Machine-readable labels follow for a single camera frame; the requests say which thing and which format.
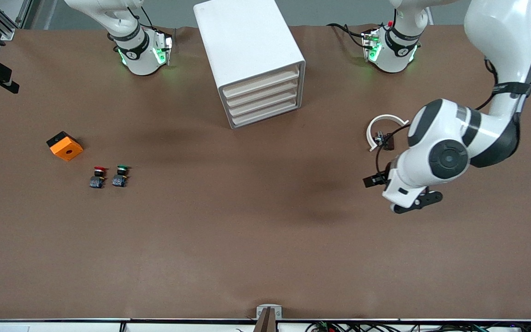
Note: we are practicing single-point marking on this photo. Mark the brown paper table cover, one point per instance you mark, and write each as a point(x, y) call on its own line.
point(265, 230)

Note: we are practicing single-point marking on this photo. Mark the grey metal table bracket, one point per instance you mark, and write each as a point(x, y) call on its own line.
point(261, 310)

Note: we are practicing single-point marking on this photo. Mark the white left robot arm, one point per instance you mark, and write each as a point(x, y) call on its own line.
point(431, 133)

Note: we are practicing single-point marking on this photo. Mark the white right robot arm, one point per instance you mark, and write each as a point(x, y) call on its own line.
point(138, 57)

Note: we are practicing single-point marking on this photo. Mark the orange black box with hole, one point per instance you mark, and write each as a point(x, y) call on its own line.
point(66, 148)

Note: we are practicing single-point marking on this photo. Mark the red push button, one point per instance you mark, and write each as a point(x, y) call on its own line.
point(97, 182)

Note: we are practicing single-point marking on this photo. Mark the small dark brown component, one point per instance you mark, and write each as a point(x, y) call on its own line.
point(388, 142)

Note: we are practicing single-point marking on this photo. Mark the aluminium frame profile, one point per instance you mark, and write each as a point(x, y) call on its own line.
point(7, 33)

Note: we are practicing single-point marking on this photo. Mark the green push button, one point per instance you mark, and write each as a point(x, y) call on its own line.
point(119, 180)

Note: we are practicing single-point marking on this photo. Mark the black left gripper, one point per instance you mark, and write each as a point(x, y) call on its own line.
point(378, 179)

